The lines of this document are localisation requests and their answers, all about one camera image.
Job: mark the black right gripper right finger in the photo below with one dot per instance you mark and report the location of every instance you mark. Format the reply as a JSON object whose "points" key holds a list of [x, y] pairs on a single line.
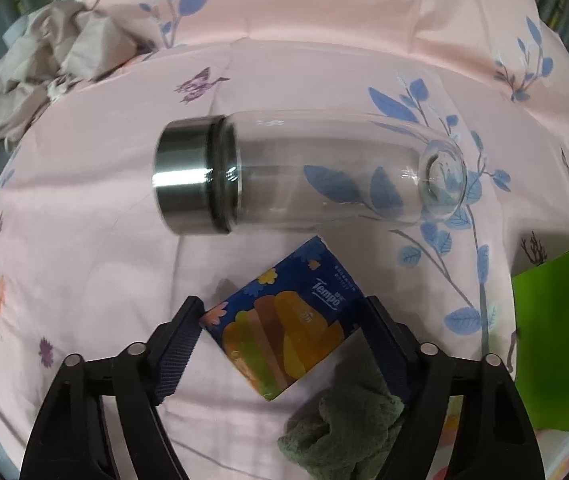
{"points": [[494, 440]]}

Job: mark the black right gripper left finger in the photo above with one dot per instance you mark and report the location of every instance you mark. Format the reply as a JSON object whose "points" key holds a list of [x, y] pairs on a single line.
{"points": [[70, 439]]}

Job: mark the green cloth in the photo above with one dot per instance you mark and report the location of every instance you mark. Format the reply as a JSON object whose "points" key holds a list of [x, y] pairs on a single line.
{"points": [[347, 421]]}

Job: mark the blue Tempo tissue pack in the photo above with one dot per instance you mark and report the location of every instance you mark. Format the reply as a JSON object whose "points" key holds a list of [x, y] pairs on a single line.
{"points": [[282, 324]]}

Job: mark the pink jelly jar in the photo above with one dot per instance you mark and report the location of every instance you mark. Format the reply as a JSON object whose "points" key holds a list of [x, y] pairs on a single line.
{"points": [[447, 440]]}

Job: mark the green white box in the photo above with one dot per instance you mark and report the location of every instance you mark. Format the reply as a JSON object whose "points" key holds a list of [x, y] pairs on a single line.
{"points": [[541, 304]]}

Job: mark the glass bottle steel lid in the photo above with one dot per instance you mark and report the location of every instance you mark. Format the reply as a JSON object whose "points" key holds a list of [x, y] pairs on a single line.
{"points": [[300, 169]]}

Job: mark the crumpled beige cloth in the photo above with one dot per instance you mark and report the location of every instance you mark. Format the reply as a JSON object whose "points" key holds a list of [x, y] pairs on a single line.
{"points": [[62, 45]]}

